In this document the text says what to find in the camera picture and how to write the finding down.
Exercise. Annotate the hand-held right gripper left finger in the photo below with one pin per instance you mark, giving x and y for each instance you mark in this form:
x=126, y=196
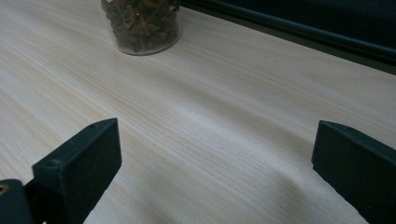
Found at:
x=77, y=171

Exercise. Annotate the glass jar of star anise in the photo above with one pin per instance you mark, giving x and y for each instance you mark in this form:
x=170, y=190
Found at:
x=143, y=26

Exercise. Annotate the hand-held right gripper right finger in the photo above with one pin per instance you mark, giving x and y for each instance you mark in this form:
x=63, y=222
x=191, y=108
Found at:
x=358, y=168

